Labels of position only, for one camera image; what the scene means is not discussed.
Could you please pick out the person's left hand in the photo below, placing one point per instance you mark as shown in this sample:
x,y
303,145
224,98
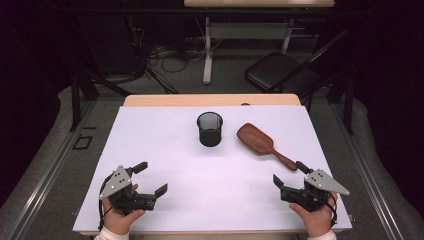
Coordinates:
x,y
116,221

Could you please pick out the light wooden table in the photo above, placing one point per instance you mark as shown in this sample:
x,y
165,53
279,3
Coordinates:
x,y
200,100

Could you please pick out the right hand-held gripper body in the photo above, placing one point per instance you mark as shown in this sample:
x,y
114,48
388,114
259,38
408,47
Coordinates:
x,y
321,181

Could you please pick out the black folding chair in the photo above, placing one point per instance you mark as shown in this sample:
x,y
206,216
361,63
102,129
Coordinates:
x,y
273,71

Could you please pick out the black metal stand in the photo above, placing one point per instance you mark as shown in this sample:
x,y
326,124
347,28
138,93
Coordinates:
x,y
75,100

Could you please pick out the metal floor rail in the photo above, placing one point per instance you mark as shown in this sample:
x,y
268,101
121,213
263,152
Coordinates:
x,y
363,166
50,173

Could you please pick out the white board sheet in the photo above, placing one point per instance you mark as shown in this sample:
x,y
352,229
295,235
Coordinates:
x,y
200,186

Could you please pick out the black mesh pen holder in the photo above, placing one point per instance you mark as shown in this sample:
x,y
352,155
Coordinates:
x,y
210,137

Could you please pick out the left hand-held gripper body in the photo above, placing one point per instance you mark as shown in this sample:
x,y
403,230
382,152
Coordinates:
x,y
116,181

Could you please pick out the person's right hand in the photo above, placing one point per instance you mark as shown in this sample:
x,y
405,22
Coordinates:
x,y
316,221

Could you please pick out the white-legged desk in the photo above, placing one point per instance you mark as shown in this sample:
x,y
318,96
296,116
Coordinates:
x,y
207,50

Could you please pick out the brown wooden hairbrush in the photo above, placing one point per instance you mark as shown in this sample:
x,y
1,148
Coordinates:
x,y
255,138

